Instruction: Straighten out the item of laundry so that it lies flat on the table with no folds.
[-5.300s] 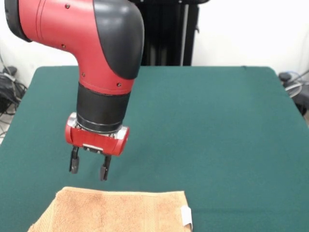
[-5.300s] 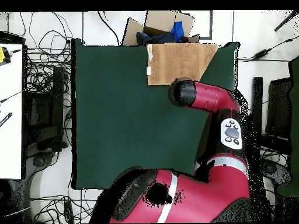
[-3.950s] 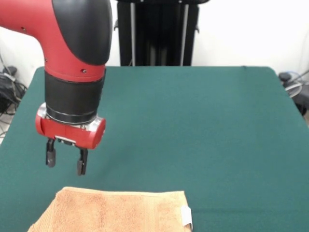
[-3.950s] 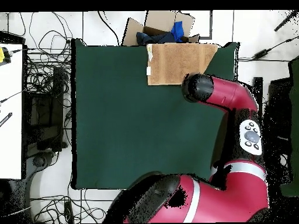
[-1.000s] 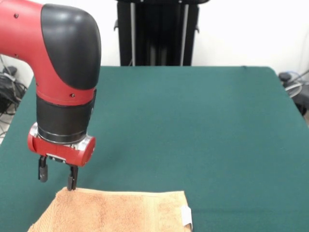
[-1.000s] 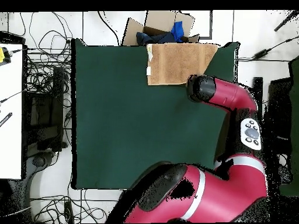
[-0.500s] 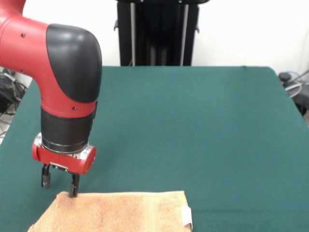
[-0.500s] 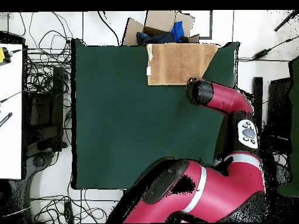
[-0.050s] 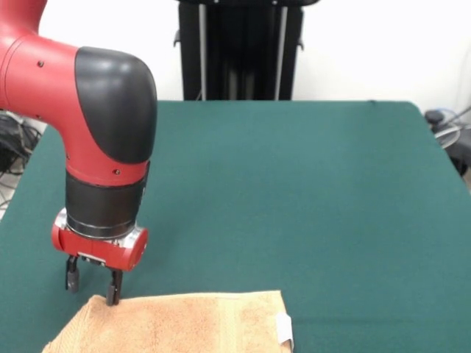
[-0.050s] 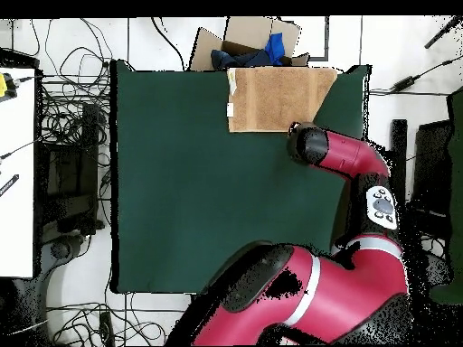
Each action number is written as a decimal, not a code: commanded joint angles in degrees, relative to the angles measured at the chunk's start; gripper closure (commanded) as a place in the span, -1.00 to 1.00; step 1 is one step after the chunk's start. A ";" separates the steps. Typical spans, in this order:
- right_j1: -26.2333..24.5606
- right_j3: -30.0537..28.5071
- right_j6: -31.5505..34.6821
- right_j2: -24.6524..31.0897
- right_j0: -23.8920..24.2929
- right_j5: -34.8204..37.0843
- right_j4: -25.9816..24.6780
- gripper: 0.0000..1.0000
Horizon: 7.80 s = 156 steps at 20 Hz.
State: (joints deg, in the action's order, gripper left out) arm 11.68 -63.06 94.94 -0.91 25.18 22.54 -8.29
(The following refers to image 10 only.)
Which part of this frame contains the tan terry towel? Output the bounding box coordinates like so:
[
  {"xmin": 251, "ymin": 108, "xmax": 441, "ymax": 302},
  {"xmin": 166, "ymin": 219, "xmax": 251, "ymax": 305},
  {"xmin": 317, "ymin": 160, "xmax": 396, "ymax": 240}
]
[{"xmin": 225, "ymin": 66, "xmax": 339, "ymax": 134}]

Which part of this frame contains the dark green table cloth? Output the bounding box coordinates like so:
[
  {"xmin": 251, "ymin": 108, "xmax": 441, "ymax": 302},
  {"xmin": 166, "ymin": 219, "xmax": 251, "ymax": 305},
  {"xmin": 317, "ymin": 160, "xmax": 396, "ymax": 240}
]
[{"xmin": 109, "ymin": 59, "xmax": 372, "ymax": 295}]

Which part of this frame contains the navy blue garment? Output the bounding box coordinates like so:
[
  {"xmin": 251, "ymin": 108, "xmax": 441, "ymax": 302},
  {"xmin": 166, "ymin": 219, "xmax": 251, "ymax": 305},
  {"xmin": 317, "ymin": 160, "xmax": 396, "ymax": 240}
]
[{"xmin": 210, "ymin": 48, "xmax": 276, "ymax": 70}]

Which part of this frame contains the bright blue cloth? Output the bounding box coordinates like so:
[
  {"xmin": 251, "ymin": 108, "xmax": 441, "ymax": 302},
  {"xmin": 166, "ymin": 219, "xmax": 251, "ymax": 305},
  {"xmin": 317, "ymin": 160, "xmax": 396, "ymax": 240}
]
[{"xmin": 264, "ymin": 32, "xmax": 287, "ymax": 67}]

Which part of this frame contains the brown cardboard box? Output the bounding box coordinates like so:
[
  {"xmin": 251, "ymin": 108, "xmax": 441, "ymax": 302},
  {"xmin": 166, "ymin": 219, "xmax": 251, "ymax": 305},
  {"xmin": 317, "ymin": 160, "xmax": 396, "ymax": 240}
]
[{"xmin": 188, "ymin": 15, "xmax": 311, "ymax": 72}]

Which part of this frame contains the black equipment stand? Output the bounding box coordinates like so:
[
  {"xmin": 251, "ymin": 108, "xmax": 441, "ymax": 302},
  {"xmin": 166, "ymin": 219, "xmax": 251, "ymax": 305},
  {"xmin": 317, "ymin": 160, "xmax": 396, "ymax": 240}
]
[{"xmin": 37, "ymin": 102, "xmax": 100, "ymax": 236}]

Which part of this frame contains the black upright bar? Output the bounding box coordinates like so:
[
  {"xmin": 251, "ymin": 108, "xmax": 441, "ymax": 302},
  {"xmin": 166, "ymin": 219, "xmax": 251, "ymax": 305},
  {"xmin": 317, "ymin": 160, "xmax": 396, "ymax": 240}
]
[{"xmin": 389, "ymin": 118, "xmax": 409, "ymax": 207}]

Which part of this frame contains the grey chair base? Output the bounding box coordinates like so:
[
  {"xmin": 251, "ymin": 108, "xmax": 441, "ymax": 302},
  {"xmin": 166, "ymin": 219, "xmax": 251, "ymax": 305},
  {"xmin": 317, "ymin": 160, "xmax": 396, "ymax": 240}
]
[{"xmin": 0, "ymin": 232, "xmax": 88, "ymax": 346}]

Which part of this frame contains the black power strip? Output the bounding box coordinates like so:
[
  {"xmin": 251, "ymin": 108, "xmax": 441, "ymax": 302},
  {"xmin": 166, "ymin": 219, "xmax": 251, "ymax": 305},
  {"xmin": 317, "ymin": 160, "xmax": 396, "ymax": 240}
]
[{"xmin": 99, "ymin": 311, "xmax": 116, "ymax": 347}]

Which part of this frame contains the black box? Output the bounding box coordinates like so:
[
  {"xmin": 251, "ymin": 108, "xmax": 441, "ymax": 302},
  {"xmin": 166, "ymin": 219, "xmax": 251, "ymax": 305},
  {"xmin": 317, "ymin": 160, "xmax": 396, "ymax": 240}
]
[{"xmin": 410, "ymin": 118, "xmax": 453, "ymax": 218}]

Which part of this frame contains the white side table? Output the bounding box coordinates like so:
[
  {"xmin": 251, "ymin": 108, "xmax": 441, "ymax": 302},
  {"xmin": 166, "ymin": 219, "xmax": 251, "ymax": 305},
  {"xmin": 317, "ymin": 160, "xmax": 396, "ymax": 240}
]
[{"xmin": 0, "ymin": 66, "xmax": 37, "ymax": 279}]

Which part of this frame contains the black label bar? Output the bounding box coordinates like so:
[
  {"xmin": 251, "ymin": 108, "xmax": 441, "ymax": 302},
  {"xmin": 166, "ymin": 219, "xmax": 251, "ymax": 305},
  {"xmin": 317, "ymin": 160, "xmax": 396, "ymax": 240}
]
[{"xmin": 0, "ymin": 173, "xmax": 20, "ymax": 198}]

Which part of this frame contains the yellow black tool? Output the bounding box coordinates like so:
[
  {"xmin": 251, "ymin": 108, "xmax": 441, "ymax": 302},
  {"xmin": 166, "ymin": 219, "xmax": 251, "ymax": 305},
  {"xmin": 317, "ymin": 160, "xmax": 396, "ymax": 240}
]
[{"xmin": 0, "ymin": 71, "xmax": 19, "ymax": 104}]

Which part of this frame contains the black tripod leg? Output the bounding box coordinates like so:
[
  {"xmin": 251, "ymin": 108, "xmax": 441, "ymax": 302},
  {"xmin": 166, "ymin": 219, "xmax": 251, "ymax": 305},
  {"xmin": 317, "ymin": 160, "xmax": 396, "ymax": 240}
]
[{"xmin": 423, "ymin": 15, "xmax": 463, "ymax": 50}]

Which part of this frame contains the black floor cable tangle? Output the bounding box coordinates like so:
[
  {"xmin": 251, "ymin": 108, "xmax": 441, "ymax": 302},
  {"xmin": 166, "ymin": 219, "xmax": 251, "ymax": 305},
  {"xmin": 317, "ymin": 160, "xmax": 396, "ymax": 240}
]
[
  {"xmin": 30, "ymin": 17, "xmax": 113, "ymax": 145},
  {"xmin": 46, "ymin": 301, "xmax": 167, "ymax": 347}
]

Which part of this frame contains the black power adapter with cable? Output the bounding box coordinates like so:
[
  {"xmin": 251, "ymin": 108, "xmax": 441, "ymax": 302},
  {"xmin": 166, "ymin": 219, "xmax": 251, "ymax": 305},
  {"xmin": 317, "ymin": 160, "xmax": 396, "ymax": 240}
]
[{"xmin": 368, "ymin": 53, "xmax": 463, "ymax": 98}]

